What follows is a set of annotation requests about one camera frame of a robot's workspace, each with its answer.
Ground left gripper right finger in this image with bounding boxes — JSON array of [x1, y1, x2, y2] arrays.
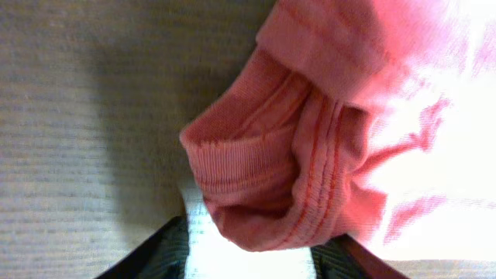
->
[[311, 235, 408, 279]]

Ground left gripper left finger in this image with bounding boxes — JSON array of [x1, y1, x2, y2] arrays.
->
[[97, 216, 190, 279]]

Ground red soccer t-shirt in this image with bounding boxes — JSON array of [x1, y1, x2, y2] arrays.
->
[[181, 0, 495, 260]]

